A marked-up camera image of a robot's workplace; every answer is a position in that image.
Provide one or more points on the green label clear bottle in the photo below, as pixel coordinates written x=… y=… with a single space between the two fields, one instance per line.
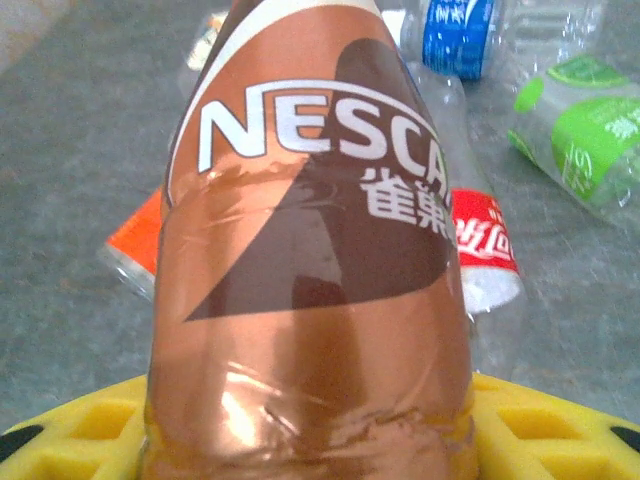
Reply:
x=580 y=135

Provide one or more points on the wide blue label bottle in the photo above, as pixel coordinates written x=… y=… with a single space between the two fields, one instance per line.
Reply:
x=457 y=35

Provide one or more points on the orange label bottle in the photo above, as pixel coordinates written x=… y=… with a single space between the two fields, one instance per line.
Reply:
x=135 y=240

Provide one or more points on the brown coffee bottle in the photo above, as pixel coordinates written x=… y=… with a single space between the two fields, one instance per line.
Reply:
x=300 y=250

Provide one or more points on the red label cola bottle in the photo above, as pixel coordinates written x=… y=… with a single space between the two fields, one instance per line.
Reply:
x=482 y=240

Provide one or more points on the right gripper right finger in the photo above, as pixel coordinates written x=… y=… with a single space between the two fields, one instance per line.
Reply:
x=550 y=435

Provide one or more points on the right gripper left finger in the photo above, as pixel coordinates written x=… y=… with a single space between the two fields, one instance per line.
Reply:
x=75 y=435

